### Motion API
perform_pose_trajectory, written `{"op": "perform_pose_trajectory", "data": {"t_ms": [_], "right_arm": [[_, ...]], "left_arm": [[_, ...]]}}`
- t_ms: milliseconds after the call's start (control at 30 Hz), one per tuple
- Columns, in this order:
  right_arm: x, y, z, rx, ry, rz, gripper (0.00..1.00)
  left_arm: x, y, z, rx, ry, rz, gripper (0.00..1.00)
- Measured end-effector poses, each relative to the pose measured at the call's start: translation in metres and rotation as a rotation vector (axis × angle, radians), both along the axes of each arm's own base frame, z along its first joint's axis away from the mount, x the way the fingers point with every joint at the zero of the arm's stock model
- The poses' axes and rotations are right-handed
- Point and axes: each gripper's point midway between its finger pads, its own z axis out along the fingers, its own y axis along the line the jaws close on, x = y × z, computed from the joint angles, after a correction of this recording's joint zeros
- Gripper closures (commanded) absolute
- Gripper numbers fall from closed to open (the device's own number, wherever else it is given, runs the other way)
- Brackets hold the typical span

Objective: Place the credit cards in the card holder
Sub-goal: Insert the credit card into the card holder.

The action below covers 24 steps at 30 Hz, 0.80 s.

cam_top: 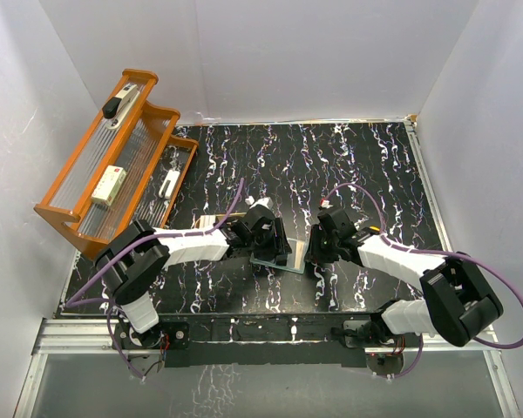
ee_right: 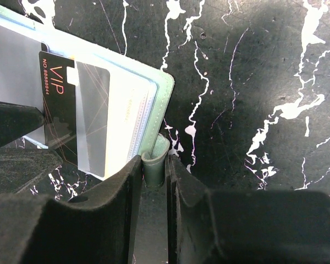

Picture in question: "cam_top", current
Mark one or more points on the black and white stapler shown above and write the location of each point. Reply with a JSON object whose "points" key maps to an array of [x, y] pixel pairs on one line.
{"points": [[117, 108]]}

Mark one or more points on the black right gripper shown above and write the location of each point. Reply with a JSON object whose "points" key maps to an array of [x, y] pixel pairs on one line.
{"points": [[314, 253]]}

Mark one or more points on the white card stack in tray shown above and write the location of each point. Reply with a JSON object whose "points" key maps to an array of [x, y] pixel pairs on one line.
{"points": [[206, 222]]}

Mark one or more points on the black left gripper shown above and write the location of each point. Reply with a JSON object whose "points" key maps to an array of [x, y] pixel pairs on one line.
{"points": [[277, 245]]}

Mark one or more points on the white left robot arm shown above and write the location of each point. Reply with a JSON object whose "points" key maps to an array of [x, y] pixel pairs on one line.
{"points": [[133, 260]]}

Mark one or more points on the mint green card holder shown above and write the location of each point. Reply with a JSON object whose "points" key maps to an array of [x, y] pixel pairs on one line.
{"points": [[294, 262]]}

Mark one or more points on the white small cardboard box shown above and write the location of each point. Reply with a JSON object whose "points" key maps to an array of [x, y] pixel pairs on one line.
{"points": [[109, 185]]}

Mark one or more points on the orange wooden shelf rack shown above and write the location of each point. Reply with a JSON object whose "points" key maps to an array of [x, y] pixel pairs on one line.
{"points": [[129, 165]]}

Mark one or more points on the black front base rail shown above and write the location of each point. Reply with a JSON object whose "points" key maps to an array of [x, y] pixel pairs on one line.
{"points": [[267, 340]]}

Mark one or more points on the white small clip object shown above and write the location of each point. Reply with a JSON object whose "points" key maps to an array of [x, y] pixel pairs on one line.
{"points": [[168, 185]]}

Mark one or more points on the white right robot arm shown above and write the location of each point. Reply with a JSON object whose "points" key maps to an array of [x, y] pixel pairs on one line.
{"points": [[457, 302]]}

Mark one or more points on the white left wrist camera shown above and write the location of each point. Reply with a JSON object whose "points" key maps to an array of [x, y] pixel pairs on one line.
{"points": [[265, 202]]}

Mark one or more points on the tan oval wooden tray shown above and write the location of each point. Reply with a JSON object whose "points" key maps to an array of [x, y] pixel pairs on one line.
{"points": [[229, 217]]}

